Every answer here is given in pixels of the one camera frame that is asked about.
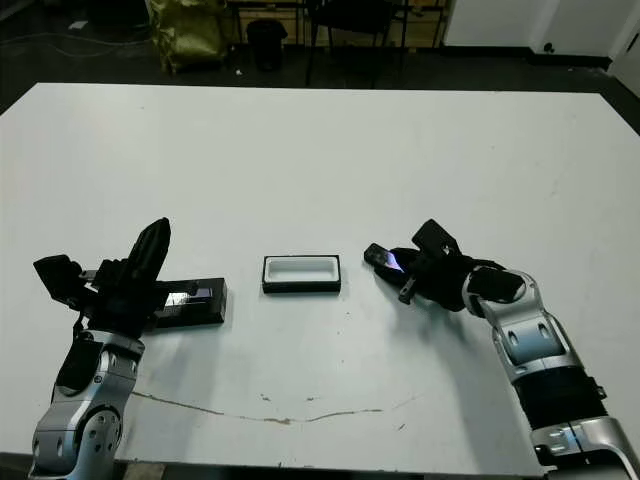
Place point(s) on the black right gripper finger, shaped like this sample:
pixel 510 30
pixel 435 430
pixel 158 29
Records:
pixel 399 281
pixel 407 254

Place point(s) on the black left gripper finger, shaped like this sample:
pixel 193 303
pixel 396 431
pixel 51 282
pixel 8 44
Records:
pixel 144 255
pixel 162 252

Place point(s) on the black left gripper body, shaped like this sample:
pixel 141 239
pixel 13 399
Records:
pixel 122 307

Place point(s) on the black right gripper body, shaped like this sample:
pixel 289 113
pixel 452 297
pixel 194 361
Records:
pixel 435 280

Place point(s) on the glossy black box lid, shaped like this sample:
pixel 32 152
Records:
pixel 205 312

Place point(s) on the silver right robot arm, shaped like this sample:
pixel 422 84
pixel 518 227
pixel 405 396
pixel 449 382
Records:
pixel 535 340

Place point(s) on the black box base white inlay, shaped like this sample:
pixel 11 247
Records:
pixel 300 270

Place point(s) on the yellow green bag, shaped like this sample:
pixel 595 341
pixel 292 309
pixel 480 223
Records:
pixel 192 35

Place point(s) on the black waste bin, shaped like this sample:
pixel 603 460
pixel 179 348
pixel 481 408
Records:
pixel 267 42

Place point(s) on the white paper sheet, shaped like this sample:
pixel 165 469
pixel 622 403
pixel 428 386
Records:
pixel 78 25

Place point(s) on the black mesh office chair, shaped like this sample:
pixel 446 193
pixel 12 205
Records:
pixel 355 12

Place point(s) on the black door stopper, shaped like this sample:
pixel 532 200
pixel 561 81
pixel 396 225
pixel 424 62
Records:
pixel 549 47

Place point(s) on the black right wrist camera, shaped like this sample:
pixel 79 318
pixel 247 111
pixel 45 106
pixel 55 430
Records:
pixel 432 237

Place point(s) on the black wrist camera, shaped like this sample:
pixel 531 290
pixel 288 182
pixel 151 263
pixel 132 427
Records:
pixel 57 282
pixel 432 237

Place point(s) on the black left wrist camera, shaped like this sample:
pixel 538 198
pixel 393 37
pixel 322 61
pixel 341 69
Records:
pixel 57 282

